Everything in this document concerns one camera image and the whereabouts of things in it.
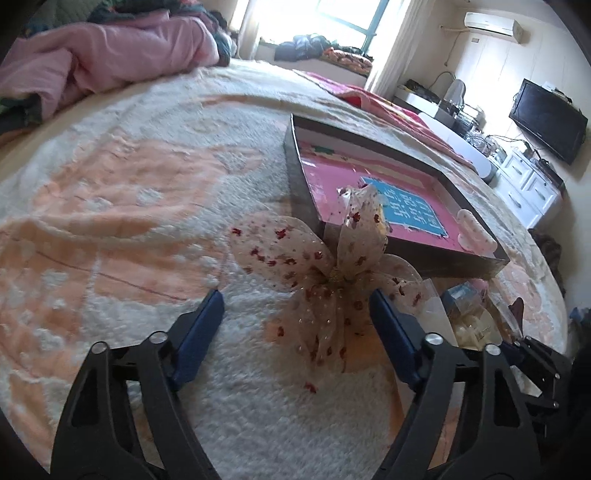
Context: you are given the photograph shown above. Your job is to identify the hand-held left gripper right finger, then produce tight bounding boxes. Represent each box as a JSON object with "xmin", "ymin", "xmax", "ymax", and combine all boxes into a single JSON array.
[{"xmin": 368, "ymin": 288, "xmax": 541, "ymax": 480}]

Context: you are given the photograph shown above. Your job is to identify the cream and orange bed blanket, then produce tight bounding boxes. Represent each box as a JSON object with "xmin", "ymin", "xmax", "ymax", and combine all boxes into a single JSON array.
[{"xmin": 0, "ymin": 58, "xmax": 568, "ymax": 480}]

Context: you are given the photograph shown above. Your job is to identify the colourful patterned cushion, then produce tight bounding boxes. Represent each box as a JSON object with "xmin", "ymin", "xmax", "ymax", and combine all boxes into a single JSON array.
[{"xmin": 321, "ymin": 46, "xmax": 373, "ymax": 77}]

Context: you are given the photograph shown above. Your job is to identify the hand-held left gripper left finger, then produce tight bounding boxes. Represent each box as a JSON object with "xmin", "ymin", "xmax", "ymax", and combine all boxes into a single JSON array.
[{"xmin": 51, "ymin": 288, "xmax": 225, "ymax": 480}]

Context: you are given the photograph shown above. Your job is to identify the black television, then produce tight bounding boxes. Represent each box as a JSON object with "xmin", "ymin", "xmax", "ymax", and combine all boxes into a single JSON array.
[{"xmin": 509, "ymin": 78, "xmax": 588, "ymax": 165}]

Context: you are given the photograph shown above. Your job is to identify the window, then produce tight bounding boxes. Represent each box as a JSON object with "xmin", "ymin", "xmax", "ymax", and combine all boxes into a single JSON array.
[{"xmin": 256, "ymin": 0, "xmax": 386, "ymax": 52}]

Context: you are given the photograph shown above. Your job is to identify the white curtain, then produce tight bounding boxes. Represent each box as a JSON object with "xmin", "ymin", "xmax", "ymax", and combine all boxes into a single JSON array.
[{"xmin": 365, "ymin": 0, "xmax": 417, "ymax": 93}]

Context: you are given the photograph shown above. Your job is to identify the clear packet with yellow item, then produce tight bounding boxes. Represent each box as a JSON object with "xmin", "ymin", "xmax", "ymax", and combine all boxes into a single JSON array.
[{"xmin": 441, "ymin": 281, "xmax": 508, "ymax": 349}]

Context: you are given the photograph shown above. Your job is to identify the white drawer cabinet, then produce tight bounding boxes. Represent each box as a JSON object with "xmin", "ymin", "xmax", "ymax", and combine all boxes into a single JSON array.
[{"xmin": 489, "ymin": 148, "xmax": 565, "ymax": 229}]

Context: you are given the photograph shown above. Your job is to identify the pink quilt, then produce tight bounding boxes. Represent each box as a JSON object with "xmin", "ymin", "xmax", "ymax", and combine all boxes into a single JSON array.
[{"xmin": 0, "ymin": 11, "xmax": 221, "ymax": 119}]

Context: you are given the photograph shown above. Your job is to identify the white air conditioner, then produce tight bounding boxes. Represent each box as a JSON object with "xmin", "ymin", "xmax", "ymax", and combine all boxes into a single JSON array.
[{"xmin": 464, "ymin": 11, "xmax": 525, "ymax": 45}]

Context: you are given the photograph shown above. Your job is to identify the pile of dark clothes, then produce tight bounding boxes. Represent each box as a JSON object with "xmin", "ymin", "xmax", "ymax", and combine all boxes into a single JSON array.
[{"xmin": 274, "ymin": 33, "xmax": 334, "ymax": 63}]

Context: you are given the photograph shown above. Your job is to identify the pink floral blanket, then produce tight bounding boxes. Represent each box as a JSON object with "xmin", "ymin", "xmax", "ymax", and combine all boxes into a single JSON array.
[{"xmin": 295, "ymin": 69, "xmax": 476, "ymax": 172}]

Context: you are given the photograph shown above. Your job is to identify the dark cardboard box pink inside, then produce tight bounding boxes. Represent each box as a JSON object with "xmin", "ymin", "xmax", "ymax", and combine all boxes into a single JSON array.
[{"xmin": 284, "ymin": 114, "xmax": 511, "ymax": 280}]

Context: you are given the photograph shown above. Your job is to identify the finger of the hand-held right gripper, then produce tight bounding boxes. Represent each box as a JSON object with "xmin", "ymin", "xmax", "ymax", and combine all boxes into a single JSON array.
[
  {"xmin": 522, "ymin": 378, "xmax": 568, "ymax": 444},
  {"xmin": 501, "ymin": 336, "xmax": 573, "ymax": 384}
]

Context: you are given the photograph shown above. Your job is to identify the pink and white hair clip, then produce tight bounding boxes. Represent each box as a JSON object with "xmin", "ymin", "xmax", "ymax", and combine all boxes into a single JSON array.
[{"xmin": 457, "ymin": 209, "xmax": 498, "ymax": 254}]

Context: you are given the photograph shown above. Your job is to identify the spotted mesh hair bow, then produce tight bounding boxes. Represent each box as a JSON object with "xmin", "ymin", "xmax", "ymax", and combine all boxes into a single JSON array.
[{"xmin": 229, "ymin": 185, "xmax": 423, "ymax": 393}]

